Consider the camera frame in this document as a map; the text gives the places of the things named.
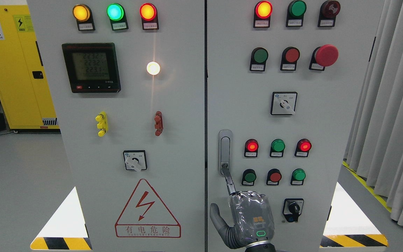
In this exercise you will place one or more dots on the red lit lamp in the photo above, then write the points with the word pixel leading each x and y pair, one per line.
pixel 251 148
pixel 302 148

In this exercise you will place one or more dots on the green push button lower right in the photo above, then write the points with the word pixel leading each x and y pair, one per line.
pixel 297 177

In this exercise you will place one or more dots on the green indicator lamp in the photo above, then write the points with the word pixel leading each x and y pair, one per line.
pixel 117 16
pixel 295 13

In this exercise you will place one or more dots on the red indicator lamp top left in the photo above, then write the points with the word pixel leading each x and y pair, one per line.
pixel 149 16

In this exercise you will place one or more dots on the right door upper selector switch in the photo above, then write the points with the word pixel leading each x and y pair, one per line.
pixel 283 103

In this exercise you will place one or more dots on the black digital power meter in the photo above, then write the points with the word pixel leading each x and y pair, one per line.
pixel 92 67

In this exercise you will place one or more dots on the yellow terminal connector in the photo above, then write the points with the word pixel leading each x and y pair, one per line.
pixel 102 125

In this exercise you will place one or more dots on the silver cabinet door handle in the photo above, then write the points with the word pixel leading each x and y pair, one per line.
pixel 224 142

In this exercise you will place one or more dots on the yellow safety cabinet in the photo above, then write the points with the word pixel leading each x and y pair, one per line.
pixel 24 90

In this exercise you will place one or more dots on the red indicator lamp top right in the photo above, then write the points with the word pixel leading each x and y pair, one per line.
pixel 262 14

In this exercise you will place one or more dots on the red push button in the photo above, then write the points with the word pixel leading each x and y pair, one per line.
pixel 290 56
pixel 273 177

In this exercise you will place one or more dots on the black knob selector switch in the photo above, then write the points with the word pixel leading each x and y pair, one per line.
pixel 292 209

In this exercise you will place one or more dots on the green indicator lamp top left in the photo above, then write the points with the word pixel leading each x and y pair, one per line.
pixel 117 16

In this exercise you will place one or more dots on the red lit lamp middle left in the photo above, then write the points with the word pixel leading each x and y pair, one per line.
pixel 251 148

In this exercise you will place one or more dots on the red indicator lamp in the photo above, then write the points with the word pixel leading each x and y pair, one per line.
pixel 149 16
pixel 262 14

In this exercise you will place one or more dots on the green indicator lamp top right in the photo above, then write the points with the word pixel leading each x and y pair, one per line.
pixel 295 13

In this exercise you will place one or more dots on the dark red buzzer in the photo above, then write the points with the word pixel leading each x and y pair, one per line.
pixel 328 12

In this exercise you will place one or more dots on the red terminal connector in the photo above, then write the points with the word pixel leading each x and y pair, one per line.
pixel 158 123

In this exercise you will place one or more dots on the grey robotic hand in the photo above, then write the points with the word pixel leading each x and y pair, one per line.
pixel 252 215

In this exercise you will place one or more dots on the grey electrical cabinet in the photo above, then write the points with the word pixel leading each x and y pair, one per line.
pixel 205 86

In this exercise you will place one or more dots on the red lit lamp middle right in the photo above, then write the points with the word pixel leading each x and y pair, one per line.
pixel 302 148

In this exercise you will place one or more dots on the grey curtain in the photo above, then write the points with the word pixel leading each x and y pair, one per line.
pixel 375 146

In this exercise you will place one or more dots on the left door selector switch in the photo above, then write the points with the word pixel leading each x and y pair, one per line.
pixel 135 160

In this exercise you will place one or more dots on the red electric hazard sticker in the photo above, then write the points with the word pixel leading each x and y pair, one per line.
pixel 145 215

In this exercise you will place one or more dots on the door selector switch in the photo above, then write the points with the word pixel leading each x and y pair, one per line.
pixel 283 103
pixel 135 160

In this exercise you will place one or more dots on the yellow indicator lamp top left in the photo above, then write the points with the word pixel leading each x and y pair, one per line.
pixel 83 15

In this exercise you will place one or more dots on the white lit indicator lamp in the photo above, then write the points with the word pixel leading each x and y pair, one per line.
pixel 153 68

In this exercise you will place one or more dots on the red push button upper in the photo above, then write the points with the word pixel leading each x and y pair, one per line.
pixel 290 56

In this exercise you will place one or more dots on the red emergency stop button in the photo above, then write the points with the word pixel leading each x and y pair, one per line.
pixel 323 56

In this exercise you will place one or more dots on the red push button lower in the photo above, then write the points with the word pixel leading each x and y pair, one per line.
pixel 273 177

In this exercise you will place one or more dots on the green lamp middle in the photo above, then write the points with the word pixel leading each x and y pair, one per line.
pixel 277 148

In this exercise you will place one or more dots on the green push button upper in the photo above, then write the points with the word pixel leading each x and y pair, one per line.
pixel 258 59

